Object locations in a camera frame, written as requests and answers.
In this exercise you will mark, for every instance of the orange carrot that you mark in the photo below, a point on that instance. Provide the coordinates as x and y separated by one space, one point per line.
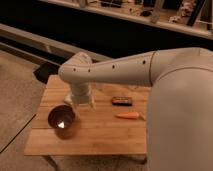
130 115

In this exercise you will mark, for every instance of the long wooden shelf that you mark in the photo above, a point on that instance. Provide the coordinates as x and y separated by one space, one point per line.
131 12

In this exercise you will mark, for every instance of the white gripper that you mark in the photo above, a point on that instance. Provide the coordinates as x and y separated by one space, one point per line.
81 94

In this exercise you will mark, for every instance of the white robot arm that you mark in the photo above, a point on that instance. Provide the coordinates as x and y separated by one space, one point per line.
180 104

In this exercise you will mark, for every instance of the wooden table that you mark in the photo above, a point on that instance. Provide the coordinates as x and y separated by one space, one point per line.
95 131

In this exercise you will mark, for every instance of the black rectangular box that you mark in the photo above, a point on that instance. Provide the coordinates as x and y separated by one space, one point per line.
122 101

